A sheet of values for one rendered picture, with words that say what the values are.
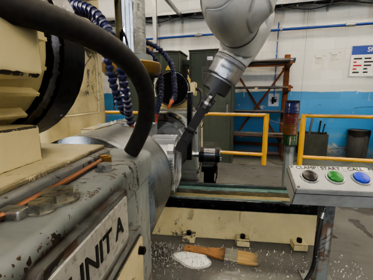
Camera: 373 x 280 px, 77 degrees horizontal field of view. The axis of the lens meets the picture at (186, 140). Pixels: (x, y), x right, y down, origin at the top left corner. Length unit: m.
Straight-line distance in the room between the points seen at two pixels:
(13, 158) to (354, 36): 6.01
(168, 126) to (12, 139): 0.79
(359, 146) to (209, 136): 3.11
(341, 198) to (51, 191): 0.52
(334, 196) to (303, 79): 5.23
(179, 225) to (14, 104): 0.62
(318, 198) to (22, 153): 0.51
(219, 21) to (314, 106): 5.34
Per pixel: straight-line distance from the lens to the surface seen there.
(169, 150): 0.69
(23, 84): 0.24
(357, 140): 5.66
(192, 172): 1.24
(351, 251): 0.87
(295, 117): 1.06
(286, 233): 0.80
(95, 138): 0.42
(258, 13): 0.53
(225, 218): 0.76
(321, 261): 0.67
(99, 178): 0.22
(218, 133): 3.79
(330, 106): 5.86
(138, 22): 0.78
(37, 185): 0.20
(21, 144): 0.23
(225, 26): 0.51
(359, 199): 0.59
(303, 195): 0.55
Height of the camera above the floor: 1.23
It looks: 10 degrees down
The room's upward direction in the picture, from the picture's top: straight up
